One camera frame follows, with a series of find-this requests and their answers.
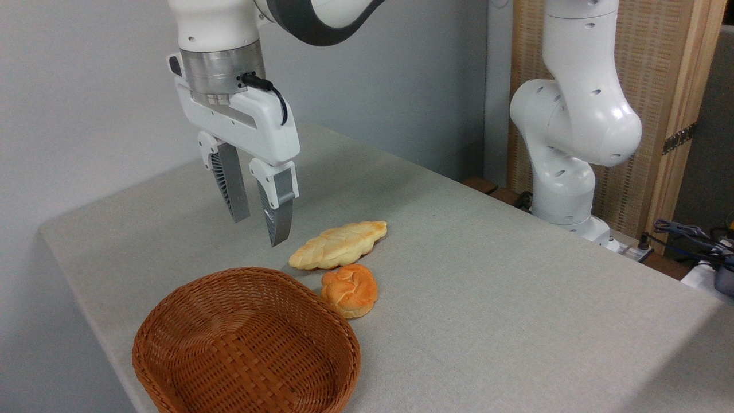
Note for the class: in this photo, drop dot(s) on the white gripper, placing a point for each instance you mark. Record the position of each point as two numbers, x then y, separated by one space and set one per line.
261 123

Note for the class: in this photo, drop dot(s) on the round golden bread roll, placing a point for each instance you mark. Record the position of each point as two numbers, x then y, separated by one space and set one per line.
351 289

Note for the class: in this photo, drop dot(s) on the black plug at robot base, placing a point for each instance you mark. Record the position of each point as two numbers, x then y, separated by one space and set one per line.
646 245

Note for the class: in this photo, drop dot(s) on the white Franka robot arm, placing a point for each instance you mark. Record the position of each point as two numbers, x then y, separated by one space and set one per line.
573 115

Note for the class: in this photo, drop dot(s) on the long pale scored bread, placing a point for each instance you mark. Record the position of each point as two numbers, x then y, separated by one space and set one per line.
338 244

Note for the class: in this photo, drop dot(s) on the brown woven wicker basket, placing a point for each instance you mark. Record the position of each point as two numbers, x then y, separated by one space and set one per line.
246 344

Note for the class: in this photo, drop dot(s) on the wooden woven screen panel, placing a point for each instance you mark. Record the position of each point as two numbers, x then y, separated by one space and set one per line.
651 57

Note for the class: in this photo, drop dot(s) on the metal hinge bracket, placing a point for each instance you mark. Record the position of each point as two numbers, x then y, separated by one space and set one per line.
679 137

